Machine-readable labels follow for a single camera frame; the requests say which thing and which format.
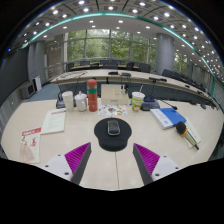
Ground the colourful sticker sheet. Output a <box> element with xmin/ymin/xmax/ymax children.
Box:
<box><xmin>97</xmin><ymin>104</ymin><xmax>128</xmax><ymax>118</ymax></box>

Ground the white booklet with red title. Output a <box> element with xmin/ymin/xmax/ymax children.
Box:
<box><xmin>40</xmin><ymin>108</ymin><xmax>67</xmax><ymax>136</ymax></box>

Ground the blue and white book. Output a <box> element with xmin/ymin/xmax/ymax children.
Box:
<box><xmin>149</xmin><ymin>107</ymin><xmax>188</xmax><ymax>130</ymax></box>

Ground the group of round ceiling lights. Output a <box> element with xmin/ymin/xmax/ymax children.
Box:
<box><xmin>19</xmin><ymin>0</ymin><xmax>221</xmax><ymax>73</ymax></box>

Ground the long curved conference desk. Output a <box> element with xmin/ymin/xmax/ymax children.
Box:
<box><xmin>49</xmin><ymin>68</ymin><xmax>221</xmax><ymax>108</ymax></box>

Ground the green printed paper cup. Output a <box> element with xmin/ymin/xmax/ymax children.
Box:
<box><xmin>131</xmin><ymin>91</ymin><xmax>146</xmax><ymax>113</ymax></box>

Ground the grey box-shaped floor unit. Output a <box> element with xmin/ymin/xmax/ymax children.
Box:
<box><xmin>19</xmin><ymin>82</ymin><xmax>36</xmax><ymax>100</ymax></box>

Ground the white paper cup stack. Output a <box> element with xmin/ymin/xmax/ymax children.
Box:
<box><xmin>61</xmin><ymin>90</ymin><xmax>75</xmax><ymax>113</ymax></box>

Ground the black mouse pad with wrist rest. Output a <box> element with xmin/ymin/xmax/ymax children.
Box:
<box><xmin>93</xmin><ymin>117</ymin><xmax>133</xmax><ymax>153</ymax></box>

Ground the black gooseneck conference microphone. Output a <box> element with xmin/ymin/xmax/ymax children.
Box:
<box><xmin>55</xmin><ymin>71</ymin><xmax>88</xmax><ymax>110</ymax></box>
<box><xmin>139</xmin><ymin>98</ymin><xmax>179</xmax><ymax>112</ymax></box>

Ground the group of dark office chairs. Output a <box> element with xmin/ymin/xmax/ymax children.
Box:
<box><xmin>64</xmin><ymin>59</ymin><xmax>218</xmax><ymax>101</ymax></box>

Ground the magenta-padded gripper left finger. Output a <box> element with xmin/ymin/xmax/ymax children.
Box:
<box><xmin>43</xmin><ymin>142</ymin><xmax>92</xmax><ymax>186</ymax></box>

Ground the black handheld microphone yellow band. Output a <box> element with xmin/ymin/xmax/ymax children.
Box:
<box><xmin>175</xmin><ymin>121</ymin><xmax>200</xmax><ymax>151</ymax></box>

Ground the red bottle with green band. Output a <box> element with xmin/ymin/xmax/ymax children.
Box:
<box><xmin>86</xmin><ymin>78</ymin><xmax>99</xmax><ymax>113</ymax></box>

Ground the black and grey computer mouse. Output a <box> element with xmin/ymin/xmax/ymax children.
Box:
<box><xmin>106</xmin><ymin>119</ymin><xmax>121</xmax><ymax>137</ymax></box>

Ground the white standing board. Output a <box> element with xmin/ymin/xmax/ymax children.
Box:
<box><xmin>33</xmin><ymin>75</ymin><xmax>43</xmax><ymax>92</ymax></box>

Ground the white lidded mug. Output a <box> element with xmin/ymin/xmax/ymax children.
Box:
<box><xmin>74</xmin><ymin>91</ymin><xmax>88</xmax><ymax>113</ymax></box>

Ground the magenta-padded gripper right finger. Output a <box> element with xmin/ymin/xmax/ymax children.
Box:
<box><xmin>132</xmin><ymin>143</ymin><xmax>183</xmax><ymax>186</ymax></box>

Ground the red and beige magazine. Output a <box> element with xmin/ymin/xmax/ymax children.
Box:
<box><xmin>19</xmin><ymin>126</ymin><xmax>43</xmax><ymax>164</ymax></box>

